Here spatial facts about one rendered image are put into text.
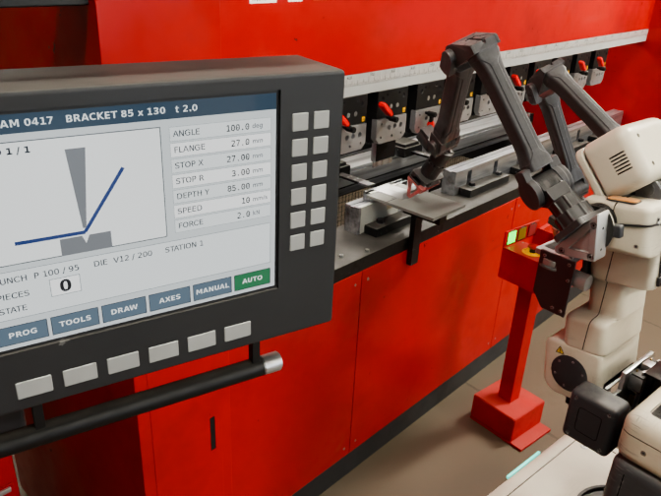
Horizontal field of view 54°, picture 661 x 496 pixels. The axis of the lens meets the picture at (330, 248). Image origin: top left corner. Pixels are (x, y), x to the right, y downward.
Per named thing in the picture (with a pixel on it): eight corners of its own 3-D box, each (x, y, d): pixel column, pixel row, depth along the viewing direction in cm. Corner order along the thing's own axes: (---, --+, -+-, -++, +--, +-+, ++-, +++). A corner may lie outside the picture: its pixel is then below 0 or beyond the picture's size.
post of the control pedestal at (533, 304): (510, 403, 258) (533, 282, 235) (497, 396, 262) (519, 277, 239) (518, 398, 262) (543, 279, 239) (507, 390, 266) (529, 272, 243)
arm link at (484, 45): (459, 32, 147) (496, 15, 149) (437, 51, 160) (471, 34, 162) (544, 210, 150) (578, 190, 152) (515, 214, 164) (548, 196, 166)
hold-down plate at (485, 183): (469, 198, 250) (470, 190, 249) (457, 194, 254) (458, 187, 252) (509, 181, 271) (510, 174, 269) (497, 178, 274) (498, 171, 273)
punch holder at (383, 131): (375, 145, 203) (379, 92, 196) (354, 139, 208) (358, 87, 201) (404, 137, 213) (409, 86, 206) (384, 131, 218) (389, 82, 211)
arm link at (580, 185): (531, 85, 199) (561, 69, 201) (521, 84, 205) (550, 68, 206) (570, 205, 216) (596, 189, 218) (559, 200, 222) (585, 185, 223)
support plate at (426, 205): (433, 221, 197) (433, 218, 197) (366, 198, 213) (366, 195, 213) (465, 207, 209) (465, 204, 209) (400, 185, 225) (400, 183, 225)
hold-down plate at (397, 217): (376, 238, 212) (377, 229, 211) (363, 232, 216) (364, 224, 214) (429, 215, 233) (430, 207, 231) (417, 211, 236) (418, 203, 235)
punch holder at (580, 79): (570, 91, 297) (578, 53, 290) (553, 88, 302) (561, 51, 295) (584, 87, 307) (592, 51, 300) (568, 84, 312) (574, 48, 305)
